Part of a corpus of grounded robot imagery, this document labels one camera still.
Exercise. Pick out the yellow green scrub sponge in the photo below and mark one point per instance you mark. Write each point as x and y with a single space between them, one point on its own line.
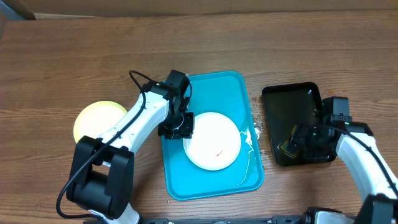
288 147

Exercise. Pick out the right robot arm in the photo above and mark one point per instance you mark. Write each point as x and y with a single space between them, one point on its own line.
377 184

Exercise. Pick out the yellow-green rimmed plate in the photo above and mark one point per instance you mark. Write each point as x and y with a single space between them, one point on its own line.
97 118

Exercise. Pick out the teal plastic serving tray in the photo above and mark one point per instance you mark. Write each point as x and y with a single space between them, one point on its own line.
224 93

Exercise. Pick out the white plate with blue rim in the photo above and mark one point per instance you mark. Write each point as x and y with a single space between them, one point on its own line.
215 143

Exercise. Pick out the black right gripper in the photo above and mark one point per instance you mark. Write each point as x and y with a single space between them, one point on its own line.
304 132

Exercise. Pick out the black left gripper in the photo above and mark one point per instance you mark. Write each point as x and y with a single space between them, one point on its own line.
186 132

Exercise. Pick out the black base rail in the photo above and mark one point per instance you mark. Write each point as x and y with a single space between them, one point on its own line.
277 219

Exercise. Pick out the black water tray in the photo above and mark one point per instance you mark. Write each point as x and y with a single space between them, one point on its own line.
286 106

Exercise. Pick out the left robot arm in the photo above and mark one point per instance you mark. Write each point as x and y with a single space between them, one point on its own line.
101 178

